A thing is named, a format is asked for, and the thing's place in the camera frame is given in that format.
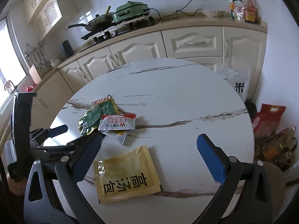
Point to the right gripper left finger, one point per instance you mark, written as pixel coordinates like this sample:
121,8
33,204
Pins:
41,203

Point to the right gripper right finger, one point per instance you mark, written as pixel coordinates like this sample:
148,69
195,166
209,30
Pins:
255,203

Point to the green gold foil packet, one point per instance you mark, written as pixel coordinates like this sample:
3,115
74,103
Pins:
91,119

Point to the white red sauce packet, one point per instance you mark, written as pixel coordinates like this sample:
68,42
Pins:
117,127

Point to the cream kitchen cabinets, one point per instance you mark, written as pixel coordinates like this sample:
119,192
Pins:
210,46

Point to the cooking oil bottle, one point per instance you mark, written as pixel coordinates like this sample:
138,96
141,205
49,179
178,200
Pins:
277,149

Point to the wooden cutting board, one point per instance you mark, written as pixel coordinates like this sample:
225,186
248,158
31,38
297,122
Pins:
34,74

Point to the red rice bag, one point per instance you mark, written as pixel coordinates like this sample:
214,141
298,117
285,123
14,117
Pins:
267,120

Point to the red white checked wrapper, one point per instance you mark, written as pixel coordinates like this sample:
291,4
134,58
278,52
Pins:
100,100

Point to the yellow soup packet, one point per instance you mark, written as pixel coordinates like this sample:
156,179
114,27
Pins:
126,176

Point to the black kettle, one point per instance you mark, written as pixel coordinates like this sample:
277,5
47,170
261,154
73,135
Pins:
66,49

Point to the white plastic bag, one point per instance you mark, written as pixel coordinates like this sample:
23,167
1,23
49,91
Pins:
238,78

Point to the black gas stove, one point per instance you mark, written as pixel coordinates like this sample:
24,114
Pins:
121,28

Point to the round marble table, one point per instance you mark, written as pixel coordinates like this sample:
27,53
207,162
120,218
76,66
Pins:
186,181

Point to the black frying pan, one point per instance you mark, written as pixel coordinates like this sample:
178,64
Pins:
100,21

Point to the green electric cooker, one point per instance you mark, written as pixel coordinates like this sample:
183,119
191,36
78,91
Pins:
130,10

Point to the condiment bottles group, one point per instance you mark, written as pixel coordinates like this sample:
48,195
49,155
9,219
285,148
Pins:
243,11

